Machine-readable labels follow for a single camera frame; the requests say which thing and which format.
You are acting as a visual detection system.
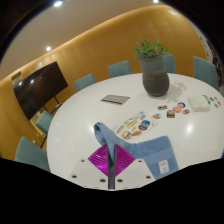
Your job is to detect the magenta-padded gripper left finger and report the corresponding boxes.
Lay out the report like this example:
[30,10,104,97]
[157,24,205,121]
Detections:
[68,143,113,191]

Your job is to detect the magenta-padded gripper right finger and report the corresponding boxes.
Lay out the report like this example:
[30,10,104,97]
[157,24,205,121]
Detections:
[111,143,157,191]

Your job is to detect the blue towel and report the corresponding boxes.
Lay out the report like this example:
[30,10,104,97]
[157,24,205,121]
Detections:
[93,121,180,181]

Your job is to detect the white sheet of colourful stickers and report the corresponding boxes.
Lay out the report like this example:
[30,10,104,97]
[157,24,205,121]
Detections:
[112,111,160,141]

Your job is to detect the grey rectangular table panel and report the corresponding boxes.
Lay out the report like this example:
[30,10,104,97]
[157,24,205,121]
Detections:
[100,94,131,106]

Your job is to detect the green plant in grey pot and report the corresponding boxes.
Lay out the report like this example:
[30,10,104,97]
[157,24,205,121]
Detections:
[133,39,172,98]

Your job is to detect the flat white box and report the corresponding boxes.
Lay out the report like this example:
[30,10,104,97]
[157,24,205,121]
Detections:
[187,94,212,113]

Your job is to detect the teal upholstered chairs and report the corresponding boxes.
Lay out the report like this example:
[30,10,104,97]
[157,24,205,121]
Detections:
[14,54,219,173]

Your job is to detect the black television screen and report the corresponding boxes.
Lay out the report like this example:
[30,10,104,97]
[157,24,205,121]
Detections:
[12,60,69,122]

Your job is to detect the round ceiling lights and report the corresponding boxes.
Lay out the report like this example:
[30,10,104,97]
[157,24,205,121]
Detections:
[45,0,160,53]

